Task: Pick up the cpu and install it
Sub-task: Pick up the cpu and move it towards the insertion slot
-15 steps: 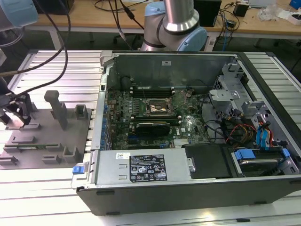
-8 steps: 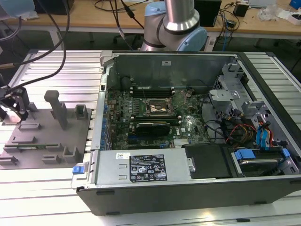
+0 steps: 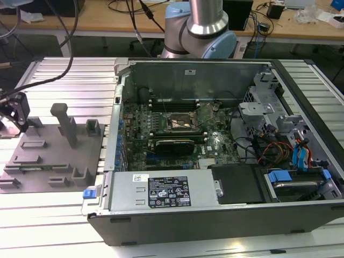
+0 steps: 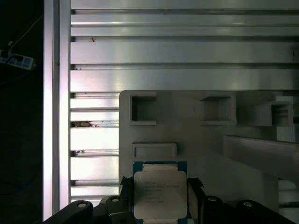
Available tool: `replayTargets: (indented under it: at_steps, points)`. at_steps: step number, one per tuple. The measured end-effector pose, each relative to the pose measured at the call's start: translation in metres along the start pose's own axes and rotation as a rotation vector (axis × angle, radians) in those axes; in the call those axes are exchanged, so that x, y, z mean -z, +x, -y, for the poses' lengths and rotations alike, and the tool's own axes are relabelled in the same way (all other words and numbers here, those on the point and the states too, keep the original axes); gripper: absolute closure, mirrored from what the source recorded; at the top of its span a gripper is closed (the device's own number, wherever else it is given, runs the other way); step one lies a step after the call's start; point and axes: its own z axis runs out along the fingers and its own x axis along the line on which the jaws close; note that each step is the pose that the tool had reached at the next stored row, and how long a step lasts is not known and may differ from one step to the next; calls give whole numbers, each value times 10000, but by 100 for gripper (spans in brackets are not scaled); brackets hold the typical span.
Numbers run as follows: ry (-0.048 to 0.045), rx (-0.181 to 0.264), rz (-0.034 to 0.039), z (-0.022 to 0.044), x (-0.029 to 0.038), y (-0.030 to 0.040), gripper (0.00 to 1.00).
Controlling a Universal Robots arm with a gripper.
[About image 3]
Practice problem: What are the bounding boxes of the open black PC case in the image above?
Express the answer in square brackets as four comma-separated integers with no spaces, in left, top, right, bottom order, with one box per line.
[81,57,344,247]

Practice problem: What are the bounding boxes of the blue flat wire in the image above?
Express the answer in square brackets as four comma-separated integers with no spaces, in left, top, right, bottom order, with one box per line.
[299,137,311,172]
[292,144,302,172]

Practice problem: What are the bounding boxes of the green motherboard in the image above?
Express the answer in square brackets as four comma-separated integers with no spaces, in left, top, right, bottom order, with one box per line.
[119,101,241,171]

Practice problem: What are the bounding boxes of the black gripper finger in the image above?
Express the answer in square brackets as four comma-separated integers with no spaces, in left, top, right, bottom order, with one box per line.
[9,92,30,134]

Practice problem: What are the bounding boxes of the blue network cable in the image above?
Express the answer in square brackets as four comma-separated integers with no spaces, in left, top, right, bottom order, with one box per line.
[253,25,263,59]

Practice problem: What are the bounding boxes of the green RAM stick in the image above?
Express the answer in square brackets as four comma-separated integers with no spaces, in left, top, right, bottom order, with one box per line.
[20,163,68,171]

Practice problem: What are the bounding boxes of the white cardboard box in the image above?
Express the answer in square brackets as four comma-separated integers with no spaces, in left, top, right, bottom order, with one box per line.
[329,13,344,29]

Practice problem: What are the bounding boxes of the CPU socket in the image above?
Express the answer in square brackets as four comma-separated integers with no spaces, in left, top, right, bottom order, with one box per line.
[165,111,196,133]

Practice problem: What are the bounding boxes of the grey parts rack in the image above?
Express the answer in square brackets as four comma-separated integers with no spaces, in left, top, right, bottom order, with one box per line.
[0,103,107,195]

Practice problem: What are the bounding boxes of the clear plastic bags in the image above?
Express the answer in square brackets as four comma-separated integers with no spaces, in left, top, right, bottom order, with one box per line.
[292,4,333,25]

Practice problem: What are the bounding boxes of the silver socket cover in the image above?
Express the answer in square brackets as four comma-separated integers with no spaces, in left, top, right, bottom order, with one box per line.
[193,103,216,127]

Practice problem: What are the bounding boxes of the crumpled white paper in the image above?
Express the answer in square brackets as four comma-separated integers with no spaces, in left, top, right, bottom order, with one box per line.
[20,10,44,23]

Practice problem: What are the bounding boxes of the black graphics card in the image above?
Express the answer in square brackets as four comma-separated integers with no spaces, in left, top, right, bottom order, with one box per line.
[154,138,196,157]

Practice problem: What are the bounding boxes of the red yellow black wire bundle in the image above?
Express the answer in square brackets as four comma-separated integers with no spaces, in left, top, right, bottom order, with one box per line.
[257,141,293,164]

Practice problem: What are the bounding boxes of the silver power supply unit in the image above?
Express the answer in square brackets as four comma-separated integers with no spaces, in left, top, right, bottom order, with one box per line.
[108,170,219,211]

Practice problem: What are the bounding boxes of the silver finned chipset heatsink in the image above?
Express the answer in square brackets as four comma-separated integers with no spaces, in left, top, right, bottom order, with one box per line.
[198,157,219,169]

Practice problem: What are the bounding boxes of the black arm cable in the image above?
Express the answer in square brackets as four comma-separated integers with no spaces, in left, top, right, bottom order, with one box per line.
[0,0,81,95]

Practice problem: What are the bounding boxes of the wooden desk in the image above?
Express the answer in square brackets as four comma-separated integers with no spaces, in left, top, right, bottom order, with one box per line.
[0,0,344,59]

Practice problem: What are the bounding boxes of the hard disk in blue carrier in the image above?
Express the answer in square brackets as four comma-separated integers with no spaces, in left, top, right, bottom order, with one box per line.
[264,168,333,203]

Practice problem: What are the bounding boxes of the black RAM slot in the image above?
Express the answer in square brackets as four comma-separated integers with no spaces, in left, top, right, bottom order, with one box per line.
[150,101,200,105]
[152,138,208,144]
[150,106,200,111]
[150,130,206,134]
[152,135,207,140]
[150,103,200,108]
[150,98,200,103]
[150,133,207,137]

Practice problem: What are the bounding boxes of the tall black box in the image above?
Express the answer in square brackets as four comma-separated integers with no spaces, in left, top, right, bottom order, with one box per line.
[222,0,254,31]

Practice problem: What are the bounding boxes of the small black adapter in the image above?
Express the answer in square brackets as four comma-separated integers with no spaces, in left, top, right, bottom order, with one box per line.
[267,3,285,20]

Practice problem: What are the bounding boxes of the wide black box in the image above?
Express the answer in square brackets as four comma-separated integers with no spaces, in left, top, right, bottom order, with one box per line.
[16,0,86,17]

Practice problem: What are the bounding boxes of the silver drive cage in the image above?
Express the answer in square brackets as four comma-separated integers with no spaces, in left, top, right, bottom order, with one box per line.
[238,71,285,140]

